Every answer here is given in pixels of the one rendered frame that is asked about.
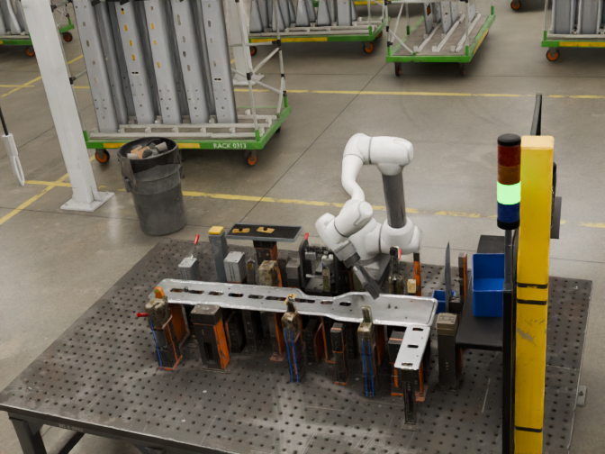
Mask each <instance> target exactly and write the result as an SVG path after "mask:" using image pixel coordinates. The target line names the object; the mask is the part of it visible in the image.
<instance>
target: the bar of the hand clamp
mask: <svg viewBox="0 0 605 454"><path fill-rule="evenodd" d="M390 267H391V283H392V282H393V274H397V284H399V247H398V246H391V247H390Z"/></svg>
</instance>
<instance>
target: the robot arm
mask: <svg viewBox="0 0 605 454"><path fill-rule="evenodd" d="M412 159H413V147H412V144H411V143H410V142H409V141H406V140H405V139H402V138H397V137H384V136H381V137H368V136H366V135H364V134H363V133H357V134H355V135H354V136H352V137H351V139H350V140H349V141H348V144H347V146H346V148H345V150H344V153H343V160H342V185H343V187H344V189H345V190H346V191H347V192H348V193H349V194H350V195H351V196H352V199H351V200H348V201H347V202H346V203H345V205H344V207H343V208H342V210H341V211H340V213H339V216H338V217H336V218H335V217H334V216H333V215H331V214H329V213H325V214H324V215H323V216H321V217H320V218H319V219H318V220H317V221H316V223H315V227H316V230H317V232H318V234H319V235H320V236H321V238H322V240H323V241H324V243H325V244H326V245H327V246H328V247H329V248H330V249H332V251H333V252H334V254H335V255H336V256H337V257H338V259H339V260H340V261H341V260H344V261H343V263H344V264H345V265H346V267H347V268H349V267H351V266H352V267H353V268H352V269H353V270H354V272H355V273H356V275H357V277H358V278H359V280H360V282H361V283H362V285H363V288H366V290H367V291H368V293H369V294H370V295H371V296H372V297H373V299H374V300H375V299H377V298H378V297H380V295H379V294H380V293H381V292H382V290H381V289H380V287H379V286H378V285H377V284H376V282H375V281H374V277H372V276H370V274H369V273H368V272H367V271H366V270H365V268H364V267H363V266H367V270H374V271H378V270H379V269H380V267H379V263H380V258H381V256H382V253H385V254H390V247H391V246H398V247H399V249H401V250H402V255H407V254H412V253H413V252H417V251H418V250H420V249H421V244H422V237H423V233H422V231H421V229H420V228H419V227H417V226H414V225H413V223H412V222H411V219H410V218H408V217H407V216H406V209H405V199H404V188H403V178H402V170H403V169H404V166H407V165H408V164H410V163H411V161H412ZM363 165H376V166H377V167H378V169H379V171H380V172H381V173H382V179H383V187H384V201H385V208H386V215H387V219H386V220H385V222H384V224H380V223H379V222H376V220H375V219H374V218H373V213H374V211H373V208H372V206H371V205H370V204H369V203H368V202H365V195H364V192H363V190H362V189H361V188H360V186H359V185H358V184H357V183H356V178H357V175H358V173H359V171H360V169H361V168H362V167H363Z"/></svg>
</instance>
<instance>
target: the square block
mask: <svg viewBox="0 0 605 454"><path fill-rule="evenodd" d="M436 328H437V335H438V375H439V387H438V391H443V392H451V393H457V389H458V385H459V379H458V360H457V348H456V335H457V314H455V313H439V314H438V319H437V327H436Z"/></svg>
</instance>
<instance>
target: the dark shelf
mask: <svg viewBox="0 0 605 454"><path fill-rule="evenodd" d="M504 243H505V236H499V235H481V237H480V240H479V243H478V247H477V251H476V253H504V252H505V246H504ZM456 348H463V349H473V350H491V351H501V352H502V317H486V316H474V309H473V286H472V274H471V277H470V281H469V285H468V288H467V293H466V297H465V303H464V307H463V312H462V315H461V319H460V323H459V327H458V331H457V335H456Z"/></svg>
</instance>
